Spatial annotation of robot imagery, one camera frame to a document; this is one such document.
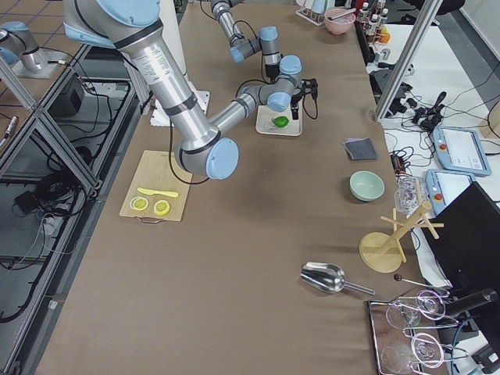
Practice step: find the pink bowl of ice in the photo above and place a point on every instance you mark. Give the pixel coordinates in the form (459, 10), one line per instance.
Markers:
(339, 26)

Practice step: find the black wire glass rack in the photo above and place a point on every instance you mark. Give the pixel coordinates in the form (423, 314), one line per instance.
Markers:
(405, 334)

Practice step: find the wooden cutting board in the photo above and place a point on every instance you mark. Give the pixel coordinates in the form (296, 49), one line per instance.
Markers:
(153, 172)

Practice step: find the metal black-tipped tool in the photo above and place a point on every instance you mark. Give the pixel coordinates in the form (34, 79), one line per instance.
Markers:
(342, 14)

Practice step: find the grey folded cloth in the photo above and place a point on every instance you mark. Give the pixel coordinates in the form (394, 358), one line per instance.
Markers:
(360, 149)

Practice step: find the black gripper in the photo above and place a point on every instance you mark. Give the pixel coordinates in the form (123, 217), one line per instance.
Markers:
(297, 98)
(271, 71)

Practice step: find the wooden mug tree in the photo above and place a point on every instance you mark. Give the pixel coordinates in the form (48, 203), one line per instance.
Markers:
(383, 252)

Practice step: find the white rabbit tray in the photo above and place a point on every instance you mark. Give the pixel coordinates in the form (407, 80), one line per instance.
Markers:
(264, 124)

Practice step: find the green lime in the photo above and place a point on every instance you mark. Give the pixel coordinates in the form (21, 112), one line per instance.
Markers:
(280, 121)

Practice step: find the aluminium frame post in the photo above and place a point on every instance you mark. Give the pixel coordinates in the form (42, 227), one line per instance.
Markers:
(416, 36)

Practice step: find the yellow lemon slice toy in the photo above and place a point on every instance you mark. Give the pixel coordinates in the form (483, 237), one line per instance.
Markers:
(162, 207)
(139, 203)

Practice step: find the black monitor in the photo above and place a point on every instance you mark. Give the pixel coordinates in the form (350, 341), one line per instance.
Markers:
(467, 249)

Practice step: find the green bowl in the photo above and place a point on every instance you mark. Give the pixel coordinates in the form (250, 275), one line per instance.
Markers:
(366, 186)

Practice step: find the yellow toy knife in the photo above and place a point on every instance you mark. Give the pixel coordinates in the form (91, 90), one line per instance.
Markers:
(150, 192)

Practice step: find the metal scoop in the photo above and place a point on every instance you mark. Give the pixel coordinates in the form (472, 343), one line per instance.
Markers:
(329, 278)

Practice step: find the teach pendant tablet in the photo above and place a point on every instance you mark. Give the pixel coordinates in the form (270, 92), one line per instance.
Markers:
(459, 149)
(444, 186)

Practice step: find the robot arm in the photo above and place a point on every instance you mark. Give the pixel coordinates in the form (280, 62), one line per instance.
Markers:
(242, 47)
(135, 28)

